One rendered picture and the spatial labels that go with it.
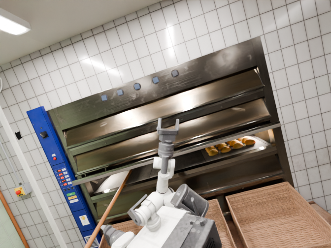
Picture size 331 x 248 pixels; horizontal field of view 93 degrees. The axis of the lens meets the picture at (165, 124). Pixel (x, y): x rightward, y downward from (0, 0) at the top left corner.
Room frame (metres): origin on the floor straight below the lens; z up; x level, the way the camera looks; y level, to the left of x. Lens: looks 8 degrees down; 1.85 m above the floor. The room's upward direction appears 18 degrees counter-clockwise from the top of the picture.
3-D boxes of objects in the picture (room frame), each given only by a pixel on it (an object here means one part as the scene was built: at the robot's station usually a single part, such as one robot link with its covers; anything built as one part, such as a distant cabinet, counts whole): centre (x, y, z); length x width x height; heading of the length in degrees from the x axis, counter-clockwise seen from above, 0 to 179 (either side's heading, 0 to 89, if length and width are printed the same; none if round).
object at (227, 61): (1.43, 0.04, 2.00); 1.80 x 0.08 x 0.21; 84
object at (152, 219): (0.57, 0.16, 1.47); 0.10 x 0.07 x 0.09; 140
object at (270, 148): (1.42, 0.04, 1.16); 1.80 x 0.06 x 0.04; 84
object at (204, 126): (1.40, 0.04, 1.54); 1.79 x 0.11 x 0.19; 84
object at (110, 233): (0.84, 0.49, 1.19); 0.12 x 0.10 x 0.13; 50
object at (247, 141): (1.78, -0.58, 1.21); 0.61 x 0.48 x 0.06; 174
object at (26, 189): (1.52, 1.54, 1.46); 0.10 x 0.07 x 0.10; 84
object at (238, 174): (1.40, 0.04, 1.02); 1.79 x 0.11 x 0.19; 84
